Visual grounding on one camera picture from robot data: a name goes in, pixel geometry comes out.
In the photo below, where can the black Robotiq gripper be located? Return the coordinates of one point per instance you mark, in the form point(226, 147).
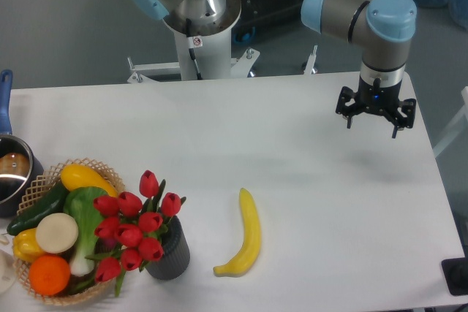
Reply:
point(380, 100)

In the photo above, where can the red tulip bouquet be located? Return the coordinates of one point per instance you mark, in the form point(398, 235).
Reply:
point(137, 227)

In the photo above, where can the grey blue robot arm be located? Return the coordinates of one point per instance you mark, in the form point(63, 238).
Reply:
point(382, 28)

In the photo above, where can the dark grey ribbed vase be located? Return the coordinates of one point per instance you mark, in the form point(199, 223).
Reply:
point(176, 257)

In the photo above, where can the black device at edge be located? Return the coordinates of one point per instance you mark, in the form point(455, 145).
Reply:
point(455, 273)

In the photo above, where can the yellow banana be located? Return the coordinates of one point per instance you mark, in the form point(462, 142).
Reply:
point(247, 255)

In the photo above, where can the yellow squash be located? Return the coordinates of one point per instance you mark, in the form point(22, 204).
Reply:
point(74, 176)

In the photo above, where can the green bok choy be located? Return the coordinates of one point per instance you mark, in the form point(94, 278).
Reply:
point(80, 205)

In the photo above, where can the green chili pepper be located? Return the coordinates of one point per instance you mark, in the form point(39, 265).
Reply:
point(78, 285)

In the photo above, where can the dark green cucumber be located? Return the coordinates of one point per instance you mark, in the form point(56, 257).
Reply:
point(52, 202)

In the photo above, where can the woven wicker basket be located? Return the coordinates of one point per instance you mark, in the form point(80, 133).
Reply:
point(39, 188)

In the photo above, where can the cream round disc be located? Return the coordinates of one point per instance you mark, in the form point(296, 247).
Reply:
point(56, 233)

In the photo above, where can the orange fruit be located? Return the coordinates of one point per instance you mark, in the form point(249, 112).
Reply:
point(49, 275)

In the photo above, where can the yellow bell pepper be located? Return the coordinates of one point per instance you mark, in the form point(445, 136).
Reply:
point(25, 246)

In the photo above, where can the white garlic clove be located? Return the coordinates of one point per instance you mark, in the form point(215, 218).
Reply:
point(4, 240)

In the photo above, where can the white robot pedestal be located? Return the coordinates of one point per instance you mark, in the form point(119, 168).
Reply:
point(202, 31)

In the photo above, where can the blue handled saucepan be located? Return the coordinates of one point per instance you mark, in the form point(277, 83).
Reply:
point(19, 165)

